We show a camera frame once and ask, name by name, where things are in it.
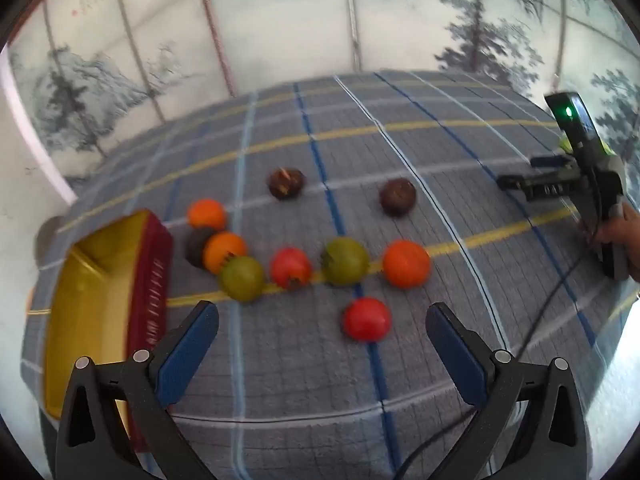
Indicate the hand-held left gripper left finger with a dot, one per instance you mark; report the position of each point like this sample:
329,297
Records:
192,345

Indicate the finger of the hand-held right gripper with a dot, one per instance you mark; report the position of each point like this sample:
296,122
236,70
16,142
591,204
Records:
550,162
535,187

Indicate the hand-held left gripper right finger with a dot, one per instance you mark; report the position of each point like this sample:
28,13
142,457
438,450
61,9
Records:
457,355

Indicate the green persimmon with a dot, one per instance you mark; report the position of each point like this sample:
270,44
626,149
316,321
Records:
242,278
345,261

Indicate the dark purple mangosteen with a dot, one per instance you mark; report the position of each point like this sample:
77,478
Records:
397,197
195,249

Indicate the red tomato front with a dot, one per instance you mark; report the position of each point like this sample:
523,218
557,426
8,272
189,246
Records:
366,319

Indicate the orange persimmon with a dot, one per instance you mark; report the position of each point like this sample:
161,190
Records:
225,250

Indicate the red and gold tin box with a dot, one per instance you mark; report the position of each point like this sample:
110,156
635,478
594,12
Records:
95,310

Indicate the large orange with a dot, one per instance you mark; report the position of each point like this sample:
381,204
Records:
406,264

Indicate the small orange tangerine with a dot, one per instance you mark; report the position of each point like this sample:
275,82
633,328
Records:
206,214

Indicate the dark brown mangosteen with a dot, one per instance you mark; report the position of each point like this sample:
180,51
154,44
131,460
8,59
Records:
286,183

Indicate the person's right hand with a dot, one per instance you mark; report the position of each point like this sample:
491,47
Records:
627,235

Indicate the blue plaid tablecloth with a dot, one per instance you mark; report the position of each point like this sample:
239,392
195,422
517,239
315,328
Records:
390,160

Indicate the landscape painted folding screen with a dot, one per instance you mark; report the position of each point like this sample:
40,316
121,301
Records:
280,20

